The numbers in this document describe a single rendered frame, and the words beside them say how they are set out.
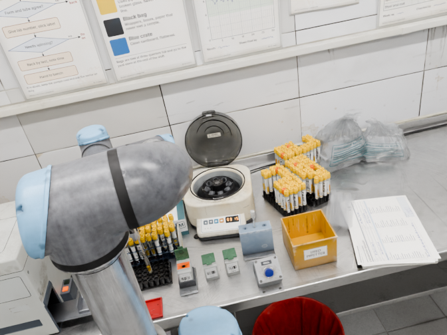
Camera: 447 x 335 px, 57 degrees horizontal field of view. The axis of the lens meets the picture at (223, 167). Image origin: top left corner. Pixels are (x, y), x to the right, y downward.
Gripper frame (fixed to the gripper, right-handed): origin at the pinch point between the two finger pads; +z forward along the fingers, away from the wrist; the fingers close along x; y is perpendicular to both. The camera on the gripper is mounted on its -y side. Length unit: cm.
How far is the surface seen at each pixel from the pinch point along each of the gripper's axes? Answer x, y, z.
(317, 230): -1, -55, 16
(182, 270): 7.4, -10.7, 10.7
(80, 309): 10.2, 19.6, 13.3
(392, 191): -14, -87, 18
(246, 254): 1.1, -30.4, 16.7
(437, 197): -5, -99, 18
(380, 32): -47, -97, -29
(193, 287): 9.4, -12.7, 16.3
